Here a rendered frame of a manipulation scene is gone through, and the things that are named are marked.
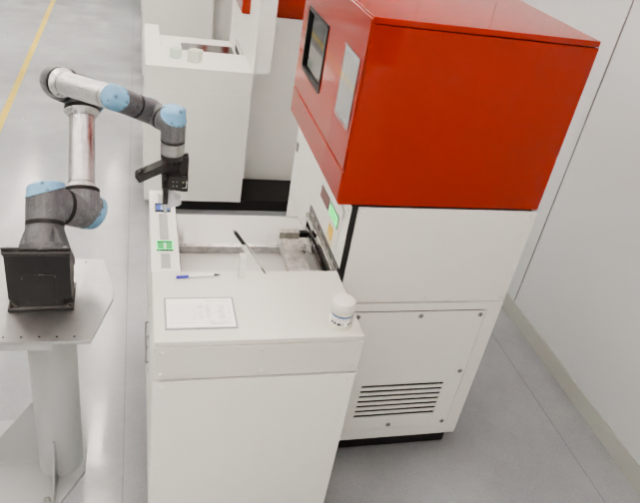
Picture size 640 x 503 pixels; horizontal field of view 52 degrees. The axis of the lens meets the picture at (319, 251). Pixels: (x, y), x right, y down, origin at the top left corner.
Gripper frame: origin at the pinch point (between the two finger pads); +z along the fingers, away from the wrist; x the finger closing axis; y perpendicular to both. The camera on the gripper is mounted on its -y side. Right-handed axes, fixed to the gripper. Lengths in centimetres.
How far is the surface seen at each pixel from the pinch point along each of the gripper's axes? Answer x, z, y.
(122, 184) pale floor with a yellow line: 226, 111, -18
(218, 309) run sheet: -36.2, 13.8, 15.3
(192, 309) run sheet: -35.9, 13.7, 7.6
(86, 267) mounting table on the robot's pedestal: 7.3, 28.7, -25.4
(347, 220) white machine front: -15, -6, 59
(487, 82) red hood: -15, -56, 94
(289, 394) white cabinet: -50, 37, 38
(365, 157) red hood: -15, -29, 60
